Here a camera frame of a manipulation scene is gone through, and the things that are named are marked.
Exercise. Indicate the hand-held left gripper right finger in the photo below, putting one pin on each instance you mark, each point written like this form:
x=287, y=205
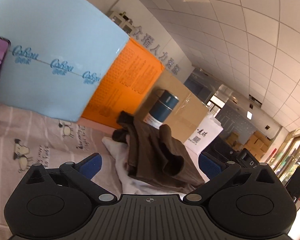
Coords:
x=210, y=166

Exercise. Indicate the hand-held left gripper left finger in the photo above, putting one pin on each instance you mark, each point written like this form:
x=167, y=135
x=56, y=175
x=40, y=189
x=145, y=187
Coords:
x=93, y=166

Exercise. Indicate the brown pants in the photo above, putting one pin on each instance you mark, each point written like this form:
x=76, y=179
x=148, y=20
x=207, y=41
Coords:
x=150, y=150

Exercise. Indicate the white paper bag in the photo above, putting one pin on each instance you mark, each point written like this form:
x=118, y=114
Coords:
x=205, y=135

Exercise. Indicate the white cloth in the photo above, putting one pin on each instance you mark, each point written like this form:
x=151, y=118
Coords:
x=122, y=165

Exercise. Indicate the stack of cardboard boxes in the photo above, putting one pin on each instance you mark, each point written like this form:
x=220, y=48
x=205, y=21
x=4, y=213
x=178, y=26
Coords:
x=255, y=142

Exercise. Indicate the blue office partition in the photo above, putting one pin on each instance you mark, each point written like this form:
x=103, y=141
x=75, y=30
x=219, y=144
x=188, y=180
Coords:
x=230, y=115

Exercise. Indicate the brown cardboard box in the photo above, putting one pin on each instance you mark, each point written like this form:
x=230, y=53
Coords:
x=182, y=105

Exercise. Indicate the printed bedsheet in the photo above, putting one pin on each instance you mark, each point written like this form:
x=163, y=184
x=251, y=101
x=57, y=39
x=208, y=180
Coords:
x=40, y=135

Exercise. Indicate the blue thermos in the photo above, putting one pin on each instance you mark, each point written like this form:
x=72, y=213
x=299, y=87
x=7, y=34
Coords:
x=162, y=107

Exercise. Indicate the black device with green light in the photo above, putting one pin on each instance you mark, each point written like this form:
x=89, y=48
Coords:
x=298, y=180

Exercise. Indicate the large light blue box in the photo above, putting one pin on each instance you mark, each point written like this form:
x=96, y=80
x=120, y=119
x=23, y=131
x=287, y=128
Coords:
x=52, y=30

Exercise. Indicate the white cabinet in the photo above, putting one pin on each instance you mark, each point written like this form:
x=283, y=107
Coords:
x=120, y=21

